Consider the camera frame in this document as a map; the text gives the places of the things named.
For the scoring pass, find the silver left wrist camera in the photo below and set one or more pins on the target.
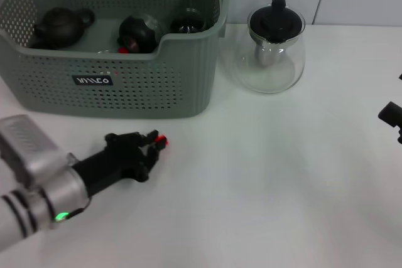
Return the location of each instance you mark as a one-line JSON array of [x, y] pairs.
[[25, 145]]

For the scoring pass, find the small red cube brick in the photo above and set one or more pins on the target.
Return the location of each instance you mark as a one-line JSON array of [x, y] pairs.
[[161, 138]]

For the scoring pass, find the grey-green perforated storage bin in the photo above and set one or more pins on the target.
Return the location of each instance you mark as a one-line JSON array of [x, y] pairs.
[[125, 92]]

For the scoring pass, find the clear glass teapot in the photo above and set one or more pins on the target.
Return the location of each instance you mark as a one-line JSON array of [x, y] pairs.
[[279, 71]]

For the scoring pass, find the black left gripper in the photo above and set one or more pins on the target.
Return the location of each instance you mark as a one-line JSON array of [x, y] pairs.
[[119, 161]]

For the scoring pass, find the dark clay teapot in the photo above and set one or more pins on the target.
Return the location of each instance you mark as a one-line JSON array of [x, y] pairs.
[[61, 26]]

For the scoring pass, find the steel tea infuser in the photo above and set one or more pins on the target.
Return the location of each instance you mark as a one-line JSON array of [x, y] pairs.
[[264, 54]]

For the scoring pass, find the black glass teapot lid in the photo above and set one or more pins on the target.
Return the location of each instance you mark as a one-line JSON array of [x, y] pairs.
[[276, 20]]

